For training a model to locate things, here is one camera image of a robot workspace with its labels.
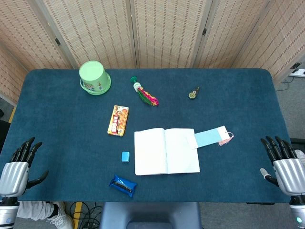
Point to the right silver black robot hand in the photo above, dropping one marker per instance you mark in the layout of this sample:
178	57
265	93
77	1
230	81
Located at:
290	174

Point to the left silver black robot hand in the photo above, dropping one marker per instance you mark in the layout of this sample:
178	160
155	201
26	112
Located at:
13	176

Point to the light blue tasselled bookmark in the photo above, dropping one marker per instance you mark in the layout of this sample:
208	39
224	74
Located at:
209	138

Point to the white notebook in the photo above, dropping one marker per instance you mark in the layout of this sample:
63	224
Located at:
152	152

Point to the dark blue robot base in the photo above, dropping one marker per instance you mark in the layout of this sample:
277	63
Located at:
150	214

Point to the dark blue carpeted table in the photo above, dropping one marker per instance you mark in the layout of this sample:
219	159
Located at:
71	119

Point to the grey white sneaker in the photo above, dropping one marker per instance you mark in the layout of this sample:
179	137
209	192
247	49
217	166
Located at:
301	156

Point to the light grey trouser leg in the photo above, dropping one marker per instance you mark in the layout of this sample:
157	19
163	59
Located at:
33	211

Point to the white sneaker with black sock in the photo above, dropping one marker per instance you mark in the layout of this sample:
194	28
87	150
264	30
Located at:
62	218

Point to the white power strip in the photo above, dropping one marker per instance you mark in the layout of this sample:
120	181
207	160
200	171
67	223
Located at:
297	72

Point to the blue cookie packet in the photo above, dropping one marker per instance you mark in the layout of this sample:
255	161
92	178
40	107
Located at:
122	184

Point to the small blue white block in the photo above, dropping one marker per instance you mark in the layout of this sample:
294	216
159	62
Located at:
125	156

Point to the yellow curry box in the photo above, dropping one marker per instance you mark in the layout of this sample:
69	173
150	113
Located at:
118	120

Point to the light green plastic bucket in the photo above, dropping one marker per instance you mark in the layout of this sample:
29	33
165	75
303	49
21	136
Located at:
93	74

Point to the green colourful feather shuttlecock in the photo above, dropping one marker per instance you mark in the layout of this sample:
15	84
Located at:
145	95

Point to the woven bamboo folding screen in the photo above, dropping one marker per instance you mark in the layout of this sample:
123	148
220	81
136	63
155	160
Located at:
95	28

